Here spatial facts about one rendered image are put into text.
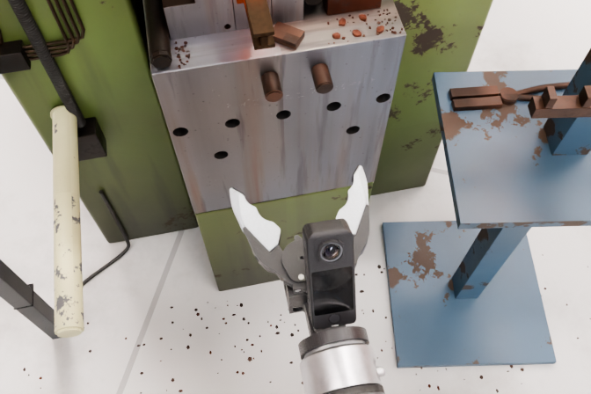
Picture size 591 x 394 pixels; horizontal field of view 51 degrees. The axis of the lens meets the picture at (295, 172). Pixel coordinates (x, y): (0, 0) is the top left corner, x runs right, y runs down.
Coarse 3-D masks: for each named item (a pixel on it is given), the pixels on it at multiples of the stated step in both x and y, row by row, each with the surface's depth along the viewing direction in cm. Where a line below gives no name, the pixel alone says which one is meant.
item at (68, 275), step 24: (72, 120) 119; (72, 144) 116; (72, 168) 114; (72, 192) 111; (72, 216) 108; (72, 240) 106; (72, 264) 104; (72, 288) 102; (72, 312) 100; (72, 336) 101
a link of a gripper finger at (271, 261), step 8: (248, 232) 67; (248, 240) 66; (256, 240) 66; (256, 248) 66; (264, 248) 66; (280, 248) 66; (256, 256) 65; (264, 256) 65; (272, 256) 65; (280, 256) 65; (264, 264) 65; (272, 264) 65; (280, 264) 65; (272, 272) 65; (280, 272) 64
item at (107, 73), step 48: (0, 0) 97; (96, 0) 101; (96, 48) 110; (144, 48) 113; (48, 96) 118; (96, 96) 121; (144, 96) 123; (48, 144) 130; (144, 144) 137; (96, 192) 150; (144, 192) 154
